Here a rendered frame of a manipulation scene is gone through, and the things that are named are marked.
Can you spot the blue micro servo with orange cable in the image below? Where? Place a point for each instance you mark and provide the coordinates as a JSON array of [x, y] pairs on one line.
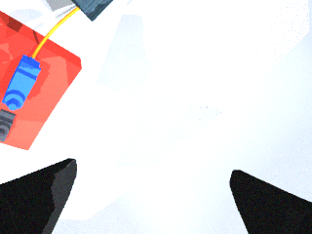
[[25, 75]]

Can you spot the red flat plate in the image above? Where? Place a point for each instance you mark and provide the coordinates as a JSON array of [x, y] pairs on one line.
[[20, 127]]

